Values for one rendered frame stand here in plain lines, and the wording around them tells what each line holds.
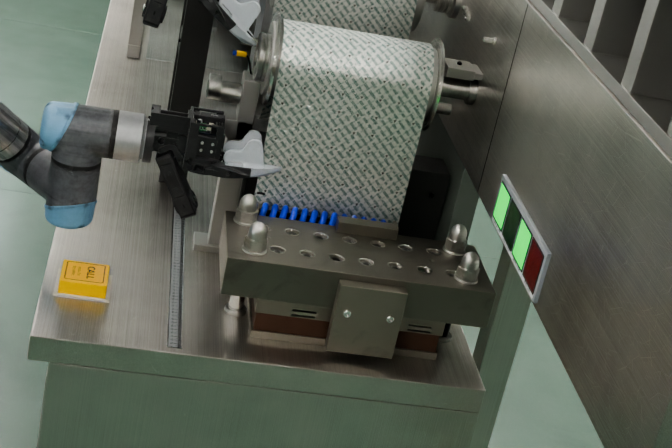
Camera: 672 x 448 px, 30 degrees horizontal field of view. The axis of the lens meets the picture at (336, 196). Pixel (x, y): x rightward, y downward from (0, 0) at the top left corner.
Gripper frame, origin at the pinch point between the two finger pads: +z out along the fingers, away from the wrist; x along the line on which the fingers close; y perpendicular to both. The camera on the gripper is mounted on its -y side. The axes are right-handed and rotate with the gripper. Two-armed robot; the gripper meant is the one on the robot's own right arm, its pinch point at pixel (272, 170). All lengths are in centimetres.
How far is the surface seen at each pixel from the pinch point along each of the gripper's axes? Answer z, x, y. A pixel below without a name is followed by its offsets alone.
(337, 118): 8.3, -0.3, 10.2
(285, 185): 2.5, -0.2, -2.1
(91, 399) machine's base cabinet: -22.4, -25.9, -28.2
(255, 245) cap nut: -2.6, -17.9, -4.6
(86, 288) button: -25.4, -13.4, -17.4
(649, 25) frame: 31, -52, 44
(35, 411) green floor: -35, 88, -109
